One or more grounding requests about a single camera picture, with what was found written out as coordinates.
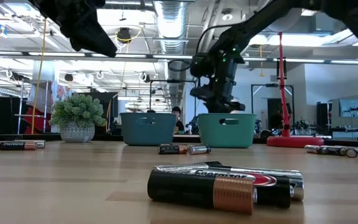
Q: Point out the black aluminium table frame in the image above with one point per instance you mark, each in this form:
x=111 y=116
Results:
x=11 y=138

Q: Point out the person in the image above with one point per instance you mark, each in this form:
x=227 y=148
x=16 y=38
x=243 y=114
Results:
x=176 y=111

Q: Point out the silver ventilation duct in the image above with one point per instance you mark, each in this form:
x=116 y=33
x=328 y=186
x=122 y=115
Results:
x=171 y=28

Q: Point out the red desk lamp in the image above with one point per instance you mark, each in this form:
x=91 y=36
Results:
x=294 y=142

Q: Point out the black tube stand frame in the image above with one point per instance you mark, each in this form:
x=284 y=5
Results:
x=267 y=85

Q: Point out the rig light bar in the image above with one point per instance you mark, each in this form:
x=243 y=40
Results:
x=135 y=56

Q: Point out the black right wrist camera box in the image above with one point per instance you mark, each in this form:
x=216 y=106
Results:
x=202 y=66

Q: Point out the red background structure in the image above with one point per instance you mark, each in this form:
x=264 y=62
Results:
x=39 y=123

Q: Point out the black overhead camera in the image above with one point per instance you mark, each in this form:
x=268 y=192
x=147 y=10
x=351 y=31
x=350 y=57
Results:
x=124 y=35

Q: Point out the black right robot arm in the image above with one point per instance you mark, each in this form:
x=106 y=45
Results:
x=259 y=18

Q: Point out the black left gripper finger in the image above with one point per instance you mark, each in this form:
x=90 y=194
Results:
x=77 y=42
x=101 y=43

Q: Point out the green succulent in patterned pot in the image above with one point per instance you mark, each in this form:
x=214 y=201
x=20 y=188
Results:
x=77 y=118

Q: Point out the green plastic bin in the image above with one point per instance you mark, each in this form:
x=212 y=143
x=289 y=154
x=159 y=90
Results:
x=227 y=137

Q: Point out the blue plastic bin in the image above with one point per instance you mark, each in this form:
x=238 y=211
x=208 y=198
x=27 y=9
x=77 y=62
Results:
x=148 y=133

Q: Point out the wall monitor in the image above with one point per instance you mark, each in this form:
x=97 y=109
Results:
x=351 y=108

